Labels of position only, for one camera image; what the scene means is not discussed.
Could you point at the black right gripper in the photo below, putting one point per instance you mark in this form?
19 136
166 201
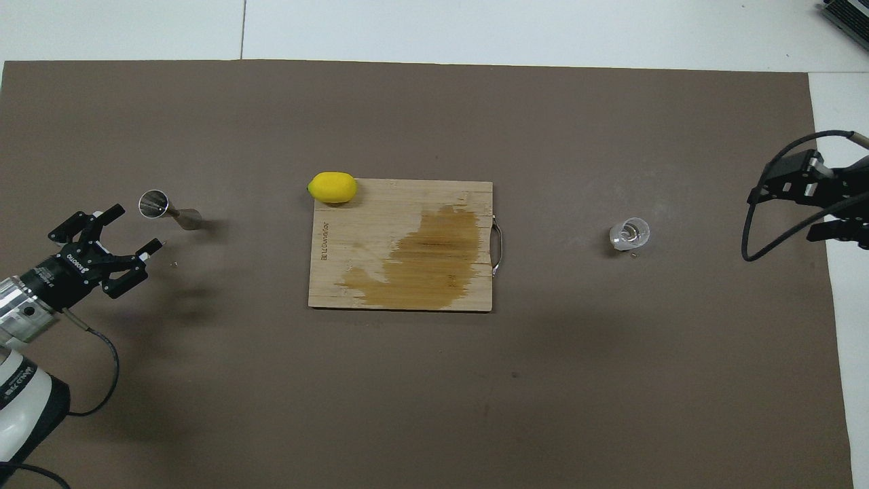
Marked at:
848 180

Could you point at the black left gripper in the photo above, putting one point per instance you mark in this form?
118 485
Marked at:
64 275

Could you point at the stainless steel jigger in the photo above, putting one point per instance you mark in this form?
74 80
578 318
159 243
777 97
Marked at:
154 204

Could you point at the clear plastic cup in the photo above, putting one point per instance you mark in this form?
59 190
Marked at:
631 234

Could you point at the grey ribbed device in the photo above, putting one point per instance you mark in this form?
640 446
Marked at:
852 12

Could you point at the yellow lemon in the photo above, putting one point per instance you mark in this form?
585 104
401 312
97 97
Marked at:
333 187

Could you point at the brown table mat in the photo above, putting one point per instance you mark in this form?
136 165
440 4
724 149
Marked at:
339 394

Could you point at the stained wooden cutting board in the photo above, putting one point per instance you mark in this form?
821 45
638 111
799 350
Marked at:
380 224

